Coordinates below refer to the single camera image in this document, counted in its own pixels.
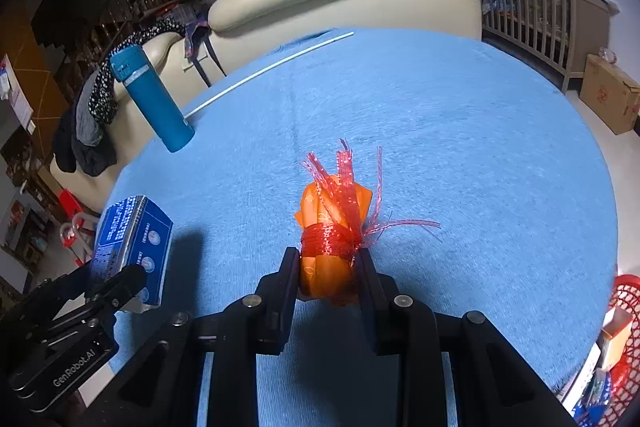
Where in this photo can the wooden crib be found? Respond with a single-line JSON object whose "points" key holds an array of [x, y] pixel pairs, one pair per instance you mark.
{"points": [[525, 17]]}

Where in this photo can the grey garment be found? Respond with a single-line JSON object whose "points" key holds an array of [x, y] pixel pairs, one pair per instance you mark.
{"points": [[87, 132]]}

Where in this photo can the thin white rod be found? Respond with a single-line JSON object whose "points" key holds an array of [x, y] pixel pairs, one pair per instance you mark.
{"points": [[260, 69]]}

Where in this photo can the wall poster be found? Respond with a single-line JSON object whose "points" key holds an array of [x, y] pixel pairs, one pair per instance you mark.
{"points": [[17, 99]]}

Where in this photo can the red plastic basket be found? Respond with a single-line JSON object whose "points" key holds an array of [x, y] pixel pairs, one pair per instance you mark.
{"points": [[627, 292]]}

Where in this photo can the red plastic stool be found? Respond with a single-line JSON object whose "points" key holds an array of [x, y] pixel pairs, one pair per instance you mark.
{"points": [[70, 202]]}

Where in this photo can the wooden staircase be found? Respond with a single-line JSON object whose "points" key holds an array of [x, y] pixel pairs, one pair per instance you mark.
{"points": [[110, 17]]}

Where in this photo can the dark clothes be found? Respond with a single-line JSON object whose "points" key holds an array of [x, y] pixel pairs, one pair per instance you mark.
{"points": [[95, 159]]}

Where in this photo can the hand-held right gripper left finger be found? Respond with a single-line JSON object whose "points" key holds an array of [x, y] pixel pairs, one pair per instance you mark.
{"points": [[287, 287]]}

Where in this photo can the teal thermos bottle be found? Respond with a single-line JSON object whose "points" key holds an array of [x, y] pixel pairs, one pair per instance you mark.
{"points": [[155, 107]]}

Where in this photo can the cardboard box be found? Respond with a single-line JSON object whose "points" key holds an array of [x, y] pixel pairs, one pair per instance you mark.
{"points": [[607, 92]]}

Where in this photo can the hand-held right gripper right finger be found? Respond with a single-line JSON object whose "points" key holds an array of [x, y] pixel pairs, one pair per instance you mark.
{"points": [[367, 292]]}

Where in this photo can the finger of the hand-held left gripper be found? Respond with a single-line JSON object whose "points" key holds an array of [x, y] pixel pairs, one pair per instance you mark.
{"points": [[117, 284], [70, 282]]}

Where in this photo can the black polka dot garment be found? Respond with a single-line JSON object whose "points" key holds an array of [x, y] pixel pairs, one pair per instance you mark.
{"points": [[102, 97]]}

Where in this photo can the orange bag with red netting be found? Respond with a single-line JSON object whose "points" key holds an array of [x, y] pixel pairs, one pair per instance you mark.
{"points": [[325, 277]]}

